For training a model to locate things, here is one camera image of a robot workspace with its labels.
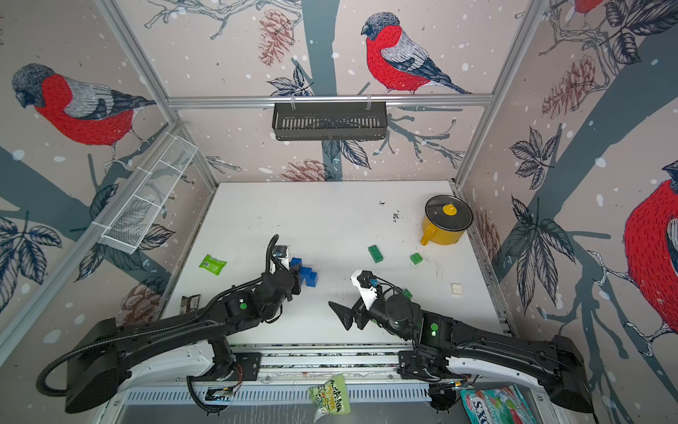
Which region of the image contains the black wire shelf basket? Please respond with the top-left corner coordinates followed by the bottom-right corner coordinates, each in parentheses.
top-left (272, 102), bottom-right (388, 141)

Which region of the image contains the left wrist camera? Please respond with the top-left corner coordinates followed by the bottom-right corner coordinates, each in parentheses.
top-left (271, 245), bottom-right (291, 270)

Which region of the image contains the green snack bag front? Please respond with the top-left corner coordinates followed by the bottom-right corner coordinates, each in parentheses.
top-left (308, 375), bottom-right (351, 423)

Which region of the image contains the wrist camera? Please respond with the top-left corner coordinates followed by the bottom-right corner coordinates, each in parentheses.
top-left (271, 245), bottom-right (291, 270)
top-left (351, 270), bottom-right (379, 310)

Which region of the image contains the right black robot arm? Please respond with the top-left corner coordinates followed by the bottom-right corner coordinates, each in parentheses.
top-left (328, 271), bottom-right (594, 413)

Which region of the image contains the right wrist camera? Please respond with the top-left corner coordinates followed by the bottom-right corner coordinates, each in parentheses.
top-left (351, 270), bottom-right (379, 310)

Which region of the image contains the yellow pot with glass lid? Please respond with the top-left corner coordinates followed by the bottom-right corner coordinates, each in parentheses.
top-left (420, 194), bottom-right (474, 246)

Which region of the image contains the white wire mesh basket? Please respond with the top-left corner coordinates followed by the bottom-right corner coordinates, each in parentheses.
top-left (98, 135), bottom-right (198, 254)

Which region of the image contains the green snack packet on table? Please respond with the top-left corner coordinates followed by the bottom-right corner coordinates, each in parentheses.
top-left (200, 254), bottom-right (227, 276)

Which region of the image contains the long blue lego brick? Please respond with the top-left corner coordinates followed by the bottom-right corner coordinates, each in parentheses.
top-left (290, 257), bottom-right (318, 287)

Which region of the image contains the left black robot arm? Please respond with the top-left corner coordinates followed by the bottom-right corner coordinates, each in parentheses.
top-left (35, 268), bottom-right (302, 413)

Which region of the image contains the long green lego brick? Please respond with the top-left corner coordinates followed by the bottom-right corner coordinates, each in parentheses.
top-left (368, 245), bottom-right (384, 263)

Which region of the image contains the small green lego brick right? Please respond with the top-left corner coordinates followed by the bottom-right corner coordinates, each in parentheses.
top-left (410, 253), bottom-right (423, 265)

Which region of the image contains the dark snack bar wrapper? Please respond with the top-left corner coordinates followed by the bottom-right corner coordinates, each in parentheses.
top-left (179, 294), bottom-right (201, 314)

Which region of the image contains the colourful wipes pack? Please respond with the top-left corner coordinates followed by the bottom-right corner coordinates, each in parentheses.
top-left (460, 385), bottom-right (537, 424)

